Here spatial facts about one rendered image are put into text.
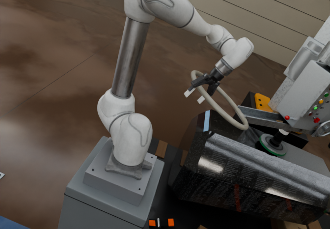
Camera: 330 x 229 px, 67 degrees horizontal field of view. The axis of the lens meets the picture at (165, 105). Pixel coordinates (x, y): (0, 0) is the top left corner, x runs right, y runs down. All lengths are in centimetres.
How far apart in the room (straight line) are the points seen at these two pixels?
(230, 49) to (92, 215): 106
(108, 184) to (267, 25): 729
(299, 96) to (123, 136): 125
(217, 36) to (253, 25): 664
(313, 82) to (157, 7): 125
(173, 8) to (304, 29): 748
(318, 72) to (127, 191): 136
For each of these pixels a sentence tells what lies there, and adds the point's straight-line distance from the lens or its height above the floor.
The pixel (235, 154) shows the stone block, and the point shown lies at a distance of 198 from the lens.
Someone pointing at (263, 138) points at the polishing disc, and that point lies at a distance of 211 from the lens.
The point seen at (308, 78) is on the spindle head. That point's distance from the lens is 190.
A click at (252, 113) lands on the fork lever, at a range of 187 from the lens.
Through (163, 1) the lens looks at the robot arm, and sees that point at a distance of 89.
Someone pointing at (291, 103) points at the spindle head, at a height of 122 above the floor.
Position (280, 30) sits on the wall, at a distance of 814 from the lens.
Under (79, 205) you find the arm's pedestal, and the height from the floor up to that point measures 71.
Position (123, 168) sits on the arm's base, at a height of 92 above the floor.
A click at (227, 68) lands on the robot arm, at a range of 134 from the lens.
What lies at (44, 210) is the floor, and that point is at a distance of 214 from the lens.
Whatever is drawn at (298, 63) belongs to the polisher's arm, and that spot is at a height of 132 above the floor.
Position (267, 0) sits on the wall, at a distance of 793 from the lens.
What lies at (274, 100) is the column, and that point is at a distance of 288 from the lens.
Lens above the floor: 183
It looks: 32 degrees down
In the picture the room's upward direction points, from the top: 23 degrees clockwise
